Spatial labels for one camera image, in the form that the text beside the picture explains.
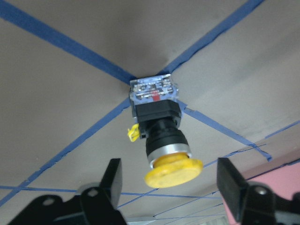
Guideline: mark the pink plastic bin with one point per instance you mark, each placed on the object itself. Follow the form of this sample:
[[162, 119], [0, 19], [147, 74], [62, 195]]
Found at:
[[283, 180]]

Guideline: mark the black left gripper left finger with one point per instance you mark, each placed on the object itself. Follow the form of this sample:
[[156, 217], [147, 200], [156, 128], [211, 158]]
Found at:
[[96, 205]]

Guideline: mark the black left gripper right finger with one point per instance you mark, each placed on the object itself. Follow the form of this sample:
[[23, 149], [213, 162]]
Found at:
[[254, 203]]

